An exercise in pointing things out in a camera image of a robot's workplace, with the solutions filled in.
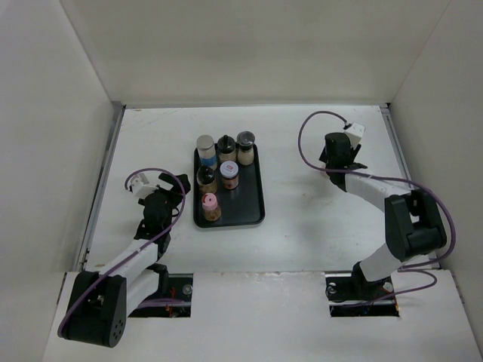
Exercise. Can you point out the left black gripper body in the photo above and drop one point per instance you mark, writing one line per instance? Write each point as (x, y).
(173, 200)

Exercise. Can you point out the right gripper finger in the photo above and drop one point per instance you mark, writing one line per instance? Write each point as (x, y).
(356, 150)
(323, 156)

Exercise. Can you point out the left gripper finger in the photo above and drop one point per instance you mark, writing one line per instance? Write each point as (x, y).
(181, 184)
(167, 179)

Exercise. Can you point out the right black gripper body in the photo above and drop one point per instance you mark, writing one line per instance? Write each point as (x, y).
(329, 165)

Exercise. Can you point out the black round cap spice bottle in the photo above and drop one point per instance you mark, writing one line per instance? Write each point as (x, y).
(206, 179)

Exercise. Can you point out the silver lid blue label jar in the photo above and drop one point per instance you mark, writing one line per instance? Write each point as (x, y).
(207, 152)

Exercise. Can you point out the pink cap spice bottle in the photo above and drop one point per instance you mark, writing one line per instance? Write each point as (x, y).
(210, 207)

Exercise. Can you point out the red label clear lid jar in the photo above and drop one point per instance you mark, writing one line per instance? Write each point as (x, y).
(229, 173)

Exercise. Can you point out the black knob cap spice bottle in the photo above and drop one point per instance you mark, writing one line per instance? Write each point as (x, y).
(226, 147)

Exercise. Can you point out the black flip cap spice bottle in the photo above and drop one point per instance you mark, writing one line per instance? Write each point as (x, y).
(245, 140)

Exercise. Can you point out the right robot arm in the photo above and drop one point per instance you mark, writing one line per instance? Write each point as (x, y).
(412, 222)

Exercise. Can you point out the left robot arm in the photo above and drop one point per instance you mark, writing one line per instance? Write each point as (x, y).
(103, 298)

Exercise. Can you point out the black rectangular plastic tray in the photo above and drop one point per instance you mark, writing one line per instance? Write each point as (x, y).
(241, 206)

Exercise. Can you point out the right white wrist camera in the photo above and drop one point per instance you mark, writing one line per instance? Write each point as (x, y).
(355, 132)

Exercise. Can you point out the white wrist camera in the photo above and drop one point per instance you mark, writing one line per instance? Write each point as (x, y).
(139, 186)
(355, 132)

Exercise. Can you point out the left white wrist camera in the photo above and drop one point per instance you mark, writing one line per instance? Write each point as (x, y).
(139, 186)

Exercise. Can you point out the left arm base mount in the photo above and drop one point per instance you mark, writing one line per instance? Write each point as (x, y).
(172, 299)

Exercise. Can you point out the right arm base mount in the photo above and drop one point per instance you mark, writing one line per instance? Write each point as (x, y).
(350, 295)

